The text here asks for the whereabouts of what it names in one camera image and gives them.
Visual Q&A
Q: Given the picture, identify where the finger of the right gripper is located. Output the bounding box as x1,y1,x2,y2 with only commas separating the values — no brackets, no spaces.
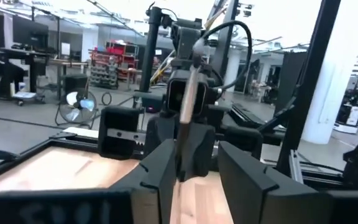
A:
186,123,216,181
144,115,180,155

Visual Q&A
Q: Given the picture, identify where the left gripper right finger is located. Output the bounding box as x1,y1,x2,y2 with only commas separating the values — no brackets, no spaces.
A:
218,141,358,224

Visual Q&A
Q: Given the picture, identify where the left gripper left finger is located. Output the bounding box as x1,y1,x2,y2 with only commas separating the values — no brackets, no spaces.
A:
0,138,178,224

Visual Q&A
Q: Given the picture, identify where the floor fan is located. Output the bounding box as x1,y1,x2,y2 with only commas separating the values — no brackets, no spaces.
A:
55,88,99,129

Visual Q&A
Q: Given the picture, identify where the red parts shelving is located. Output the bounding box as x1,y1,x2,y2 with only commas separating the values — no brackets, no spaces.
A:
88,39,140,90

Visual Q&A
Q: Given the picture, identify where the black office desk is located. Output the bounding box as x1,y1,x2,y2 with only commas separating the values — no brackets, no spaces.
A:
0,46,90,103

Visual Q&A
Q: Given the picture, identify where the plain white pillar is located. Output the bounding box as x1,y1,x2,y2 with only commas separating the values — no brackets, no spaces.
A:
301,18,356,146

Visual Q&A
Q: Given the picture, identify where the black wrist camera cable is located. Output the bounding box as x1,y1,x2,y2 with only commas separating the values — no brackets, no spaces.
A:
197,20,254,94

